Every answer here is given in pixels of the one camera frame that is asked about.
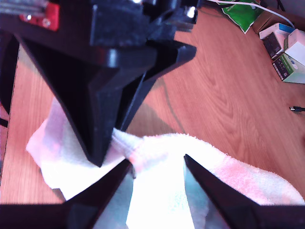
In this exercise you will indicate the green snack bag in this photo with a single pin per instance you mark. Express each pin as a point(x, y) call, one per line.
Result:
point(240, 14)

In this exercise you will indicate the brown cardboard box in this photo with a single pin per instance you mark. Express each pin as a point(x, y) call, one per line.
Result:
point(264, 22)

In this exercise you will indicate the white pink tea towel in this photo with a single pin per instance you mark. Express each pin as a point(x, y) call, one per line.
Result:
point(162, 167)

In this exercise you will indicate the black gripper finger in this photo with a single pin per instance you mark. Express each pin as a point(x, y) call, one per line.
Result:
point(78, 95)
point(152, 62)
point(100, 202)
point(214, 202)

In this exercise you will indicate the small dark white box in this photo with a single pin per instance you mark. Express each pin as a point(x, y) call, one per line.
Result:
point(276, 51)
point(271, 40)

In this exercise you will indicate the green white barcode box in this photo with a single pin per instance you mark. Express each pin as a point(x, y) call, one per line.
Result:
point(286, 68)

